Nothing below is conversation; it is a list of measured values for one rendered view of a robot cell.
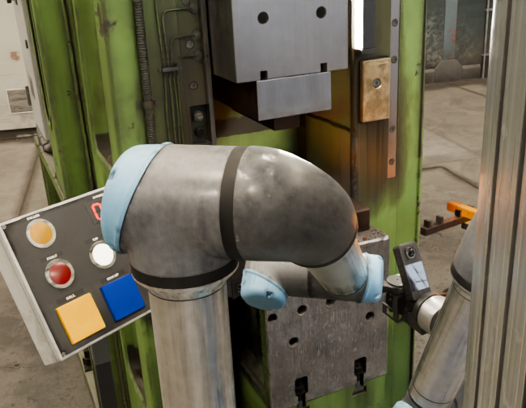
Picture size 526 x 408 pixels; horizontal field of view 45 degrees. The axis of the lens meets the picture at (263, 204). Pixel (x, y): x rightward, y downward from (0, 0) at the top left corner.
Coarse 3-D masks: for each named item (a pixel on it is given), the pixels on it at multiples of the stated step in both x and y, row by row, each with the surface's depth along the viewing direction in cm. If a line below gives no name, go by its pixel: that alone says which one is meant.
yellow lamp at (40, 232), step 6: (42, 222) 124; (36, 228) 122; (42, 228) 123; (48, 228) 124; (30, 234) 121; (36, 234) 122; (42, 234) 123; (48, 234) 123; (36, 240) 122; (42, 240) 122; (48, 240) 123
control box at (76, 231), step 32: (96, 192) 133; (0, 224) 119; (32, 224) 122; (64, 224) 127; (96, 224) 131; (0, 256) 121; (32, 256) 121; (64, 256) 125; (128, 256) 134; (32, 288) 119; (64, 288) 123; (96, 288) 127; (32, 320) 121; (128, 320) 129; (64, 352) 119
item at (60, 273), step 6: (54, 264) 123; (60, 264) 123; (54, 270) 122; (60, 270) 123; (66, 270) 124; (54, 276) 122; (60, 276) 123; (66, 276) 123; (54, 282) 122; (60, 282) 122; (66, 282) 123
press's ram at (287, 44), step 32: (224, 0) 144; (256, 0) 143; (288, 0) 146; (320, 0) 149; (224, 32) 148; (256, 32) 145; (288, 32) 149; (320, 32) 152; (224, 64) 152; (256, 64) 148; (288, 64) 151; (320, 64) 158
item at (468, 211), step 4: (448, 204) 183; (452, 204) 182; (456, 204) 182; (460, 204) 181; (448, 208) 183; (452, 208) 182; (456, 208) 180; (460, 208) 179; (464, 208) 179; (468, 208) 178; (472, 208) 178; (464, 212) 178; (468, 212) 177; (472, 212) 176; (464, 216) 179; (468, 216) 177; (472, 216) 176
